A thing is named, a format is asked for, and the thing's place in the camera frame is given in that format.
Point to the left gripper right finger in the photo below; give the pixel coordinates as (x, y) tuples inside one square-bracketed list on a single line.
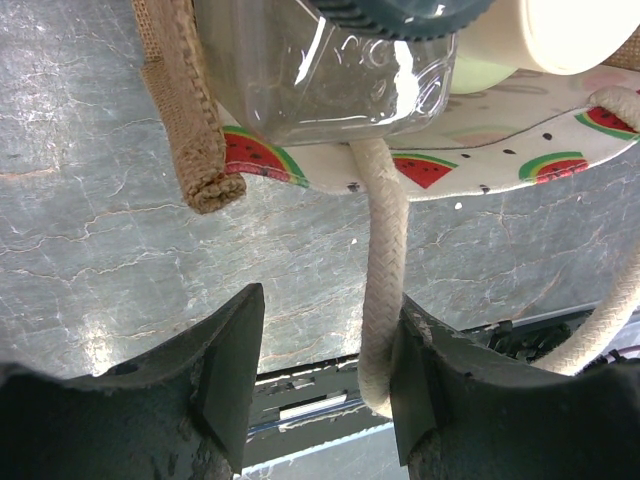
[(462, 410)]

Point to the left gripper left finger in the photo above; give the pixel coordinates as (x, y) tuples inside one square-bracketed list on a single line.
[(178, 411)]

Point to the watermelon canvas tote bag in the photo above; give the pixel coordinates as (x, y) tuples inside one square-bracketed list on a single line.
[(173, 72)]

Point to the clear jar grey lid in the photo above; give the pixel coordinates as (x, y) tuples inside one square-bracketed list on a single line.
[(311, 72)]

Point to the green bottle cream cap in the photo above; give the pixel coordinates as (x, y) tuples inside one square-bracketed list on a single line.
[(555, 37)]

